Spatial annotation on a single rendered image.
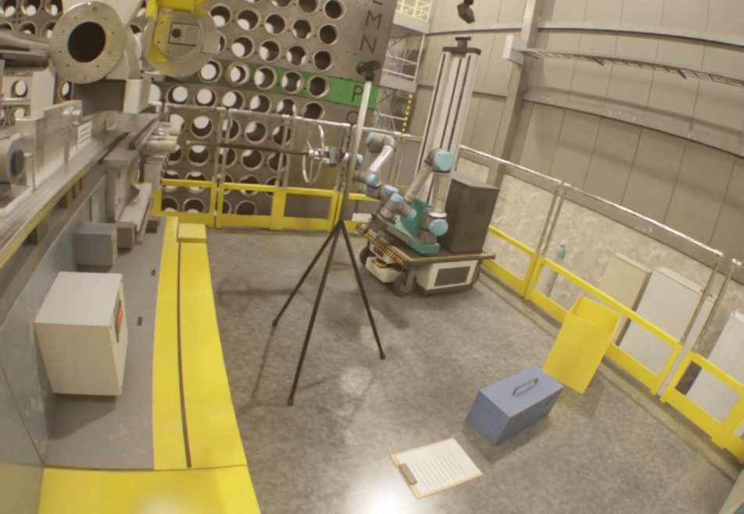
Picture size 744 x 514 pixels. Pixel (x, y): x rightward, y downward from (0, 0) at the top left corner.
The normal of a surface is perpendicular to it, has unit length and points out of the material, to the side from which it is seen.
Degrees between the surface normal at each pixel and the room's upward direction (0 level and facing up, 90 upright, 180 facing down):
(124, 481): 0
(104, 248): 90
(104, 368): 90
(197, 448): 0
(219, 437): 0
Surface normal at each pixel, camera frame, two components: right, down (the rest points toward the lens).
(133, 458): 0.20, -0.93
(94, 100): 0.41, 0.37
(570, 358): -0.65, 0.12
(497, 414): -0.83, 0.01
